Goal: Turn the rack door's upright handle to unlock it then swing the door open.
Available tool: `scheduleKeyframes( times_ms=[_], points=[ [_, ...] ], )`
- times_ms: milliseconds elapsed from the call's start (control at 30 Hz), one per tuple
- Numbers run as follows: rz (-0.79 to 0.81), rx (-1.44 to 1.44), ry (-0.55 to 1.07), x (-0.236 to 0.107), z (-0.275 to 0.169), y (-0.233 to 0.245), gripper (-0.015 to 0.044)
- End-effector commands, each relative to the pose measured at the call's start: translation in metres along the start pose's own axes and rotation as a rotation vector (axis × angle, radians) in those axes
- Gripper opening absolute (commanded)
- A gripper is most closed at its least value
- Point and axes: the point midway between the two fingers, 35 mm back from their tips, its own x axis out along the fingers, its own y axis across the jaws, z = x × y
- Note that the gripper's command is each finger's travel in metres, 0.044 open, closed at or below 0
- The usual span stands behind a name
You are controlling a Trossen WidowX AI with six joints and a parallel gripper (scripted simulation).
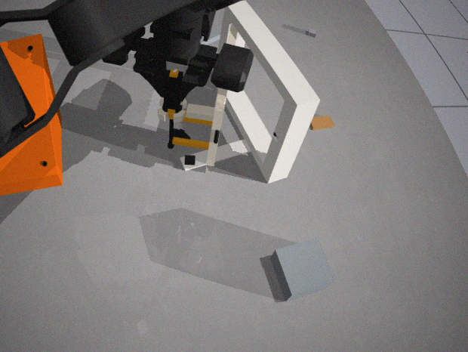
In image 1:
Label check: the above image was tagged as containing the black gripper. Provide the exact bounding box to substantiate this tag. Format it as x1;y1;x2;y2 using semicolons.
102;9;254;102

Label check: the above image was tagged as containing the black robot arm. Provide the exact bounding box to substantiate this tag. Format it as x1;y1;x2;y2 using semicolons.
0;0;241;158

